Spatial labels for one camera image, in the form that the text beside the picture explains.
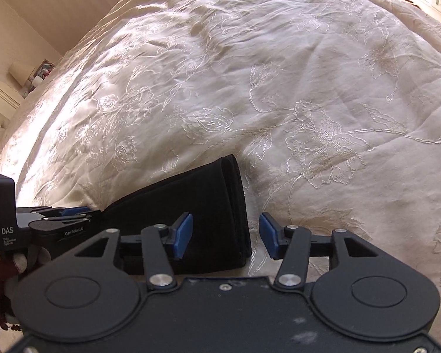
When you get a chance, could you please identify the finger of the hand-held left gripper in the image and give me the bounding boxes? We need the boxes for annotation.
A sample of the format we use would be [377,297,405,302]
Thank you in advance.
[16,206,91,224]
[29,210,104,246]

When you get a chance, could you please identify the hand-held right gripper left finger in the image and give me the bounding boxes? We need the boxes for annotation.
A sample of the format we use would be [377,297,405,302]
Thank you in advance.
[64,212,194,291]

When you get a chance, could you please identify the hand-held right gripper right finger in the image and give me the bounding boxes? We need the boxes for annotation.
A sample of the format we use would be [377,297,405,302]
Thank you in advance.
[259,212,389,291]

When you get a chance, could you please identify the black pants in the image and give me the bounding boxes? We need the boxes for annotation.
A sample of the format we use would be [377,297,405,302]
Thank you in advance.
[102,154,253,276]

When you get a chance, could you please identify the person's left hand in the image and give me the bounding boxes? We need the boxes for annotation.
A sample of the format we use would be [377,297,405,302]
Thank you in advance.
[3,246,51,326]

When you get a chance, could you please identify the cream embroidered bedspread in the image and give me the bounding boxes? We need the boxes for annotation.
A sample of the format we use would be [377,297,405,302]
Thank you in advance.
[0,0,441,291]

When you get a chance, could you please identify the beige bedside lamp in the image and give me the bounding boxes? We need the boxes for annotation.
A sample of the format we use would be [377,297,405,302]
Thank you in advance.
[9,62,36,86]

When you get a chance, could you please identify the colourful bedside box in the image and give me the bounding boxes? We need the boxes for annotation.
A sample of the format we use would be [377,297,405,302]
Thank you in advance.
[36,59,56,80]

